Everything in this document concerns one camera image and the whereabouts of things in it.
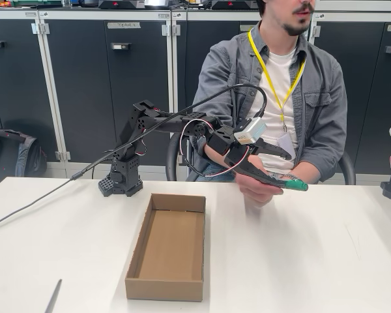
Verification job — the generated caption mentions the black device with red logo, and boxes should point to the black device with red logo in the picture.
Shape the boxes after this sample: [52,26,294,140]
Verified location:
[211,0,247,10]
[98,0,147,10]

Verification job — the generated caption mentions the brown cardboard box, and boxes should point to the brown cardboard box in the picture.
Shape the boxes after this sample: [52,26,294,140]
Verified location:
[124,193,207,303]

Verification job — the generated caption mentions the green capped edding marker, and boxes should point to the green capped edding marker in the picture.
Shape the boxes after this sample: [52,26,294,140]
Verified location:
[268,174,309,192]

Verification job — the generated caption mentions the red white servo wires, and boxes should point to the red white servo wires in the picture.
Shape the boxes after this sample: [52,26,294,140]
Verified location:
[136,107,250,179]

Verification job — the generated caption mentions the dark backpack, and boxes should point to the dark backpack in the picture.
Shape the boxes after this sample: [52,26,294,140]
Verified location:
[0,128,48,193]

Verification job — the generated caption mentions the yellow lanyard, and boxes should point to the yellow lanyard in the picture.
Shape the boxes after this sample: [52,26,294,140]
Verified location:
[247,28,307,133]

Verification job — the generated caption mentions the person's right forearm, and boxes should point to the person's right forearm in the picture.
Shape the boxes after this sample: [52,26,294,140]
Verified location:
[203,143,239,177]

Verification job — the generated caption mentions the thin grey stick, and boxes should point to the thin grey stick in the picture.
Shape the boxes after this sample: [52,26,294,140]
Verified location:
[44,278,63,313]

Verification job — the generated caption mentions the green box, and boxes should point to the green box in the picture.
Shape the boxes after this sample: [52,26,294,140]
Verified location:
[11,0,63,8]

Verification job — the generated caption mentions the white name badge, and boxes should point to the white name badge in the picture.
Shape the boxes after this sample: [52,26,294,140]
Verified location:
[276,133,296,158]

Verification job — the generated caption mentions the man in grey overshirt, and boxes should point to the man in grey overshirt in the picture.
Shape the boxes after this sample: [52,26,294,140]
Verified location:
[185,0,348,183]

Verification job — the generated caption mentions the person's right hand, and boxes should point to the person's right hand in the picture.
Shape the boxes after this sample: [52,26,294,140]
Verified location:
[236,155,304,206]

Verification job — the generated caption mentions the black camera cable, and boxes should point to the black camera cable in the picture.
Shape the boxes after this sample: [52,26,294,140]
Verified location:
[0,83,268,229]

